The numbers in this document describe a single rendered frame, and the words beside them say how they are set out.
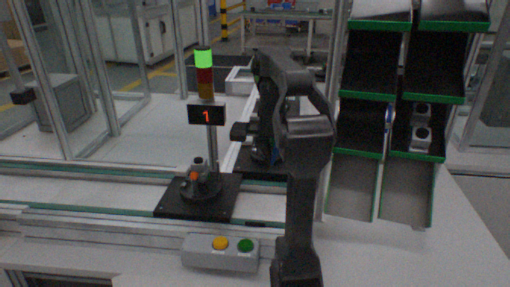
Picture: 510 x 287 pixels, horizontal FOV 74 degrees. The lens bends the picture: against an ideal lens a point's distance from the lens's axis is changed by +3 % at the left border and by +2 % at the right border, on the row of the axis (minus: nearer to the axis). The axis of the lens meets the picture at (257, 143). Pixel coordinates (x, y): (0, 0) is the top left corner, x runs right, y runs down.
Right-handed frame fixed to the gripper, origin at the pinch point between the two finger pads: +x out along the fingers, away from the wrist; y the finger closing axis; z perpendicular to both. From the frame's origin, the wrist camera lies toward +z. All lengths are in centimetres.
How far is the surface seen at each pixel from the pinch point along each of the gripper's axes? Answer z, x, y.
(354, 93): 11.6, -11.3, -18.8
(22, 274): -7, 45, 74
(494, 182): 67, 48, -93
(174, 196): 15.1, 28.3, 32.3
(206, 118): 28.4, 5.8, 23.9
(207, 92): 28.9, -2.9, 22.9
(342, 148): 11.6, 4.0, -18.0
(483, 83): 78, 7, -80
